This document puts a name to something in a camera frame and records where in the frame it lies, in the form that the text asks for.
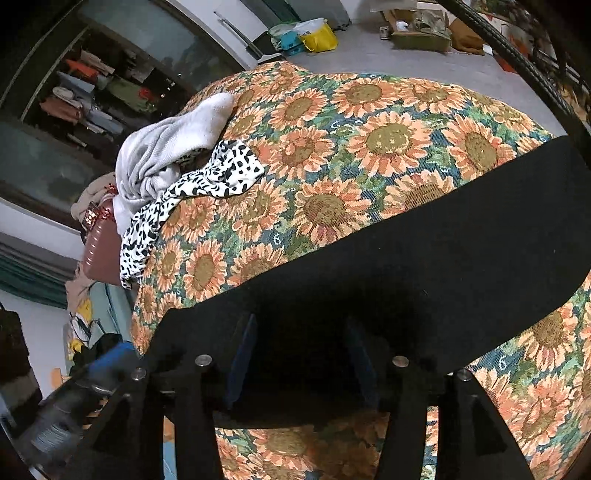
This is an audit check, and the glass door wardrobe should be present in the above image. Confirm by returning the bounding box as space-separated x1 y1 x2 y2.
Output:
0 0 241 227

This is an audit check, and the light grey sweatshirt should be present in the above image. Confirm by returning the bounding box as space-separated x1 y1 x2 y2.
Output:
115 92 236 236

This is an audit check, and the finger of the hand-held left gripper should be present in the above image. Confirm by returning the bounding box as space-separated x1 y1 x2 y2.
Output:
87 342 140 396

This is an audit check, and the black garment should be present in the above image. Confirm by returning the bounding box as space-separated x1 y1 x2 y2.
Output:
148 136 591 428

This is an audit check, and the olive cardboard box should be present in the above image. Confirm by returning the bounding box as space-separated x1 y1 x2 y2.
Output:
390 9 453 51

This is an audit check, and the black braided cable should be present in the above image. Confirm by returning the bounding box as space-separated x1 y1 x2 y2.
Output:
438 0 591 139

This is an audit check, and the yellow bag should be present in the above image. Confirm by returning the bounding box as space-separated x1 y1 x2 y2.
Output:
302 23 339 52

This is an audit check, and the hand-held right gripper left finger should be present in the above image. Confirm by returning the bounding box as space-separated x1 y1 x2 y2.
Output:
60 314 259 480

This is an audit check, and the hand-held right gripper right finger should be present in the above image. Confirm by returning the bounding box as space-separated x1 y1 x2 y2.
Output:
346 318 532 480

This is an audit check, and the black-spotted white garment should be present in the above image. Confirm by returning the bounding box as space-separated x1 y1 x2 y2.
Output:
119 141 266 289

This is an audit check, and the sunflower print blanket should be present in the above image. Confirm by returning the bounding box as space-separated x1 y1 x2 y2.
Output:
129 60 591 480

